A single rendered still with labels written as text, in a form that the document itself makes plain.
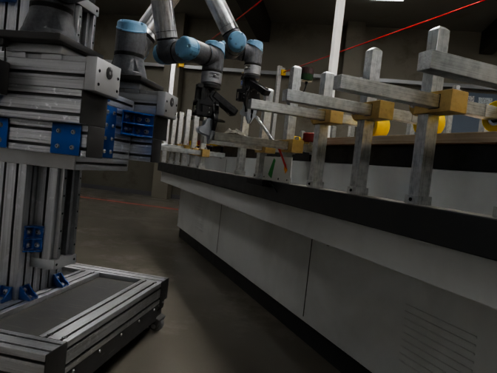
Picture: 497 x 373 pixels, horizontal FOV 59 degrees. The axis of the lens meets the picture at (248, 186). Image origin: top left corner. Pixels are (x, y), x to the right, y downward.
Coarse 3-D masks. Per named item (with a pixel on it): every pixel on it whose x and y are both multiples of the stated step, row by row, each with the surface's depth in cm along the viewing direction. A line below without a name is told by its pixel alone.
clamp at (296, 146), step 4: (280, 140) 178; (284, 140) 175; (288, 140) 172; (292, 140) 169; (296, 140) 169; (300, 140) 170; (288, 144) 171; (292, 144) 169; (296, 144) 169; (300, 144) 170; (288, 148) 171; (292, 148) 169; (296, 148) 169; (300, 148) 170; (292, 152) 174; (296, 152) 170; (300, 152) 170
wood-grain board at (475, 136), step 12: (456, 132) 120; (468, 132) 116; (480, 132) 113; (492, 132) 110; (336, 144) 176; (348, 144) 169; (372, 144) 156; (384, 144) 151; (396, 144) 145; (408, 144) 141; (444, 144) 128; (456, 144) 124; (468, 144) 121
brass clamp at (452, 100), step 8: (440, 96) 102; (448, 96) 99; (456, 96) 99; (464, 96) 100; (440, 104) 101; (448, 104) 99; (456, 104) 99; (464, 104) 100; (416, 112) 108; (424, 112) 106; (432, 112) 104; (440, 112) 103; (448, 112) 102; (456, 112) 100; (464, 112) 100
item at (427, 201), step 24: (168, 168) 373; (192, 168) 298; (264, 192) 185; (288, 192) 165; (312, 192) 149; (336, 192) 135; (360, 192) 130; (336, 216) 134; (360, 216) 123; (384, 216) 114; (408, 216) 106; (432, 216) 99; (456, 216) 93; (480, 216) 88; (432, 240) 98; (456, 240) 92; (480, 240) 87
